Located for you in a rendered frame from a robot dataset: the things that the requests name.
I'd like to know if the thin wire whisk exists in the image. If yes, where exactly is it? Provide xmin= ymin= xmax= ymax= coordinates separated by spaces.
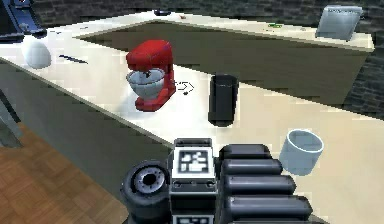
xmin=174 ymin=80 xmax=195 ymax=96

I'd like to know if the grey laptop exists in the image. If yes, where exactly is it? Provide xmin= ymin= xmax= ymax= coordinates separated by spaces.
xmin=314 ymin=4 xmax=364 ymax=42

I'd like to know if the black cylindrical container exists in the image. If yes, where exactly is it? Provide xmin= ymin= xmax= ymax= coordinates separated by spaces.
xmin=207 ymin=73 xmax=240 ymax=128

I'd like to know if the dark thin knife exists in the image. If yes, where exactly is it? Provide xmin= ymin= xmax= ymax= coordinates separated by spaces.
xmin=58 ymin=54 xmax=89 ymax=65

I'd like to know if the pale blue cup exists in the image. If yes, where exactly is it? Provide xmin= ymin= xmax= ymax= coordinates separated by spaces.
xmin=278 ymin=128 xmax=325 ymax=177

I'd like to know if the white kitchen counter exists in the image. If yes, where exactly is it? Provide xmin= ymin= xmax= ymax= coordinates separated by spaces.
xmin=0 ymin=9 xmax=384 ymax=224

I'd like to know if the red stand mixer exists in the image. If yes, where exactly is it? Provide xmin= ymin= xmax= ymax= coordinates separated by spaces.
xmin=125 ymin=39 xmax=177 ymax=113

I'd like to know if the white egg-shaped object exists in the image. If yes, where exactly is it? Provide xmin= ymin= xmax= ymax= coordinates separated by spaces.
xmin=21 ymin=35 xmax=53 ymax=70

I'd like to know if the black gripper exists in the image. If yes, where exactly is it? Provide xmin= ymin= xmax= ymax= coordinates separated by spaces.
xmin=120 ymin=160 xmax=172 ymax=224

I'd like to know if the dark blue appliance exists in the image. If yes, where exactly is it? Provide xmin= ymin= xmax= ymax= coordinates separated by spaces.
xmin=0 ymin=0 xmax=48 ymax=41

